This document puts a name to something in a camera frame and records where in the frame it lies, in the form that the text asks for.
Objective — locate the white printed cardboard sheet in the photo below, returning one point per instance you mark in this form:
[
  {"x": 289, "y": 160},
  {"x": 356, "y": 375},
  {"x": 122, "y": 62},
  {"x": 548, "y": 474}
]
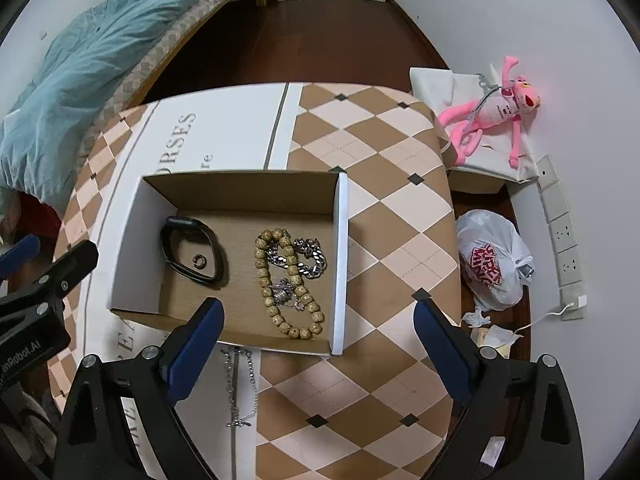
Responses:
[{"x": 225, "y": 130}]

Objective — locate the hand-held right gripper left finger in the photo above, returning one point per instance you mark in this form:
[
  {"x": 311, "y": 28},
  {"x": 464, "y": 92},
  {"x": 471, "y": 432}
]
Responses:
[{"x": 197, "y": 355}]

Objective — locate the crumpled white tissue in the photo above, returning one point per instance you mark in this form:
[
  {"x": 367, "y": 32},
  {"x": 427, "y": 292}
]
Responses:
[{"x": 477, "y": 318}]

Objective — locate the white charger plug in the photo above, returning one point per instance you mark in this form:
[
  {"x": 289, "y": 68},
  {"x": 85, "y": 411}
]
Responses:
[{"x": 575, "y": 304}]

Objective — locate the white plastic bag red print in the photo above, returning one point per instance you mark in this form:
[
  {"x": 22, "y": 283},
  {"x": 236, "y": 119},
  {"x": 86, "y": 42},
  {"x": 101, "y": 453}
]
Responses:
[{"x": 480, "y": 230}]

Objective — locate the white wall socket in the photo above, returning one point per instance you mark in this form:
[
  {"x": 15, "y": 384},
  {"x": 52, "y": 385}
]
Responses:
[
  {"x": 561, "y": 232},
  {"x": 567, "y": 315},
  {"x": 569, "y": 266}
]

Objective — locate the crumpled paper scraps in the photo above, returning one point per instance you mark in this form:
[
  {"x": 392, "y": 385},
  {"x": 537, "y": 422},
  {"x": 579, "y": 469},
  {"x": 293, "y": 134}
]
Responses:
[{"x": 497, "y": 337}]

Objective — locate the pink plush toy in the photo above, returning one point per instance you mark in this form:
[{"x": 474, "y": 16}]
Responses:
[{"x": 495, "y": 110}]

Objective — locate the red cloth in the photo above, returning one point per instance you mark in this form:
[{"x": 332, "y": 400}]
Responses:
[{"x": 35, "y": 220}]

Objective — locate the black watch band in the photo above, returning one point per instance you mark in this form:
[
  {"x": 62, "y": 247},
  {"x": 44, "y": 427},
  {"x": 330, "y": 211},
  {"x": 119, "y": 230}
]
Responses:
[{"x": 167, "y": 247}]

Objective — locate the cardboard box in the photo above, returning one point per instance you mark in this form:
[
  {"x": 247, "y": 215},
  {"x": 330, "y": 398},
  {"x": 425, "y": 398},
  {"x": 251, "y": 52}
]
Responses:
[{"x": 240, "y": 240}]

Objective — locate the brown diamond-patterned tablecloth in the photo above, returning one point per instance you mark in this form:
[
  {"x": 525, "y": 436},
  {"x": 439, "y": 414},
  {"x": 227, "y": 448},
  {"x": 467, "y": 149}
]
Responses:
[{"x": 390, "y": 210}]

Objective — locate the white cloth tote bag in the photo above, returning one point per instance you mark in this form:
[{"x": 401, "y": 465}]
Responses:
[{"x": 435, "y": 85}]

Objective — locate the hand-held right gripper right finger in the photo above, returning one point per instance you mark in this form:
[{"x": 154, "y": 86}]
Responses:
[{"x": 440, "y": 355}]

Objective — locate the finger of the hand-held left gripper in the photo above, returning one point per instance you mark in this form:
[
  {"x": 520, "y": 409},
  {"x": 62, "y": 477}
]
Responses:
[
  {"x": 20, "y": 256},
  {"x": 75, "y": 260}
]

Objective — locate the light blue duvet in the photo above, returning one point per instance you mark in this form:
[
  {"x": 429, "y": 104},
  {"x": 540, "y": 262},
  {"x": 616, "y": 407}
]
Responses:
[{"x": 100, "y": 45}]

